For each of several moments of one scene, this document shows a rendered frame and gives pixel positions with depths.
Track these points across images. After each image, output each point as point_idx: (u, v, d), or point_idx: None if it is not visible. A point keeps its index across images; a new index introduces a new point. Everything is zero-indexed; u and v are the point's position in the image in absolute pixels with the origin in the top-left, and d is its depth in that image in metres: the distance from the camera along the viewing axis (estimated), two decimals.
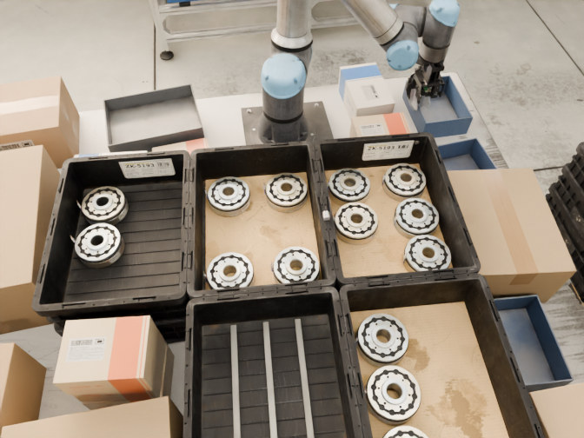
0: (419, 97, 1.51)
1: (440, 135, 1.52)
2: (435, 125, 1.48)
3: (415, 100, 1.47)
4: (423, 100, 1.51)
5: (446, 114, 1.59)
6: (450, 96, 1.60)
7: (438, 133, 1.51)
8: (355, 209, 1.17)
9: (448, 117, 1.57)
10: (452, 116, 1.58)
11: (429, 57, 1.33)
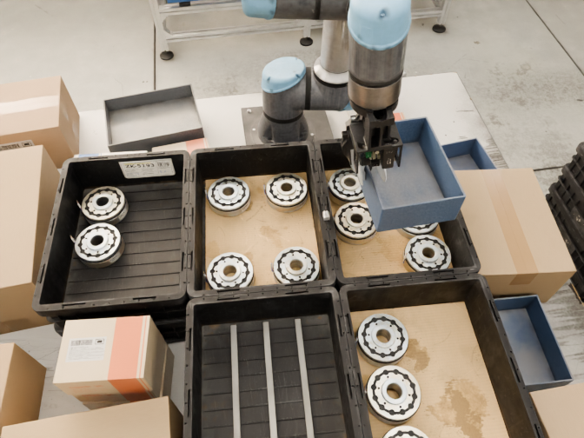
0: None
1: (408, 223, 0.88)
2: (400, 211, 0.84)
3: (359, 169, 0.83)
4: (377, 165, 0.86)
5: (421, 182, 0.94)
6: (428, 150, 0.96)
7: (406, 222, 0.87)
8: (355, 209, 1.17)
9: (424, 189, 0.93)
10: (430, 187, 0.94)
11: (363, 102, 0.68)
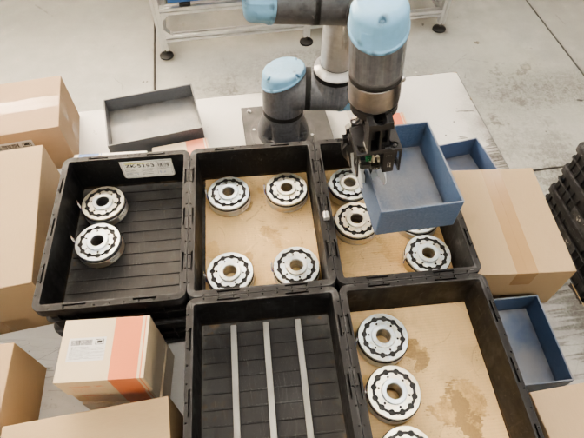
0: None
1: (407, 227, 0.88)
2: (398, 215, 0.84)
3: (359, 172, 0.84)
4: None
5: (420, 186, 0.95)
6: (428, 155, 0.97)
7: (404, 225, 0.88)
8: (355, 209, 1.17)
9: (423, 194, 0.94)
10: (429, 191, 0.94)
11: (363, 106, 0.69)
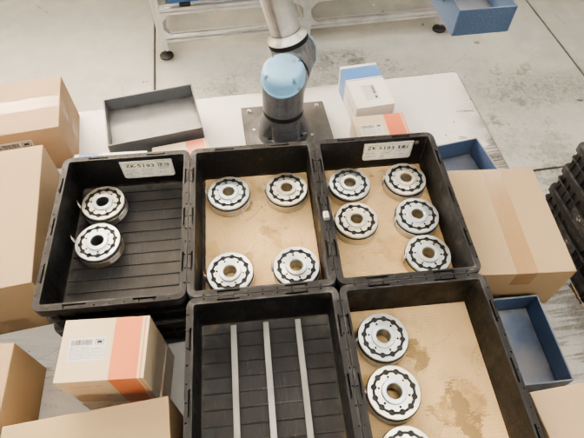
0: None
1: (474, 29, 1.22)
2: (471, 15, 1.19)
3: None
4: None
5: None
6: None
7: (474, 27, 1.22)
8: (355, 209, 1.17)
9: None
10: None
11: None
